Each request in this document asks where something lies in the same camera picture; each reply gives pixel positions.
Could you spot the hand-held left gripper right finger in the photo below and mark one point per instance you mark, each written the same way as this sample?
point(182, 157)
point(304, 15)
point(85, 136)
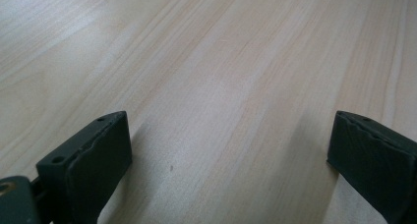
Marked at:
point(373, 158)

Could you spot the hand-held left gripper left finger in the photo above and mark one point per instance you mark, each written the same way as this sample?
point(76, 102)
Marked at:
point(88, 165)

